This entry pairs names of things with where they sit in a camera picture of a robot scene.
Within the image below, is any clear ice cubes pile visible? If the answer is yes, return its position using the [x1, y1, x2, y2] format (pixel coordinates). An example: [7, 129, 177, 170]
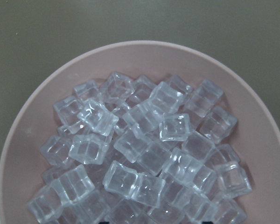
[27, 72, 252, 224]

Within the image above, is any pink bowl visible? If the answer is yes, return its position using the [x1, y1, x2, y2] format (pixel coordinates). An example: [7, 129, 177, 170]
[0, 41, 280, 224]

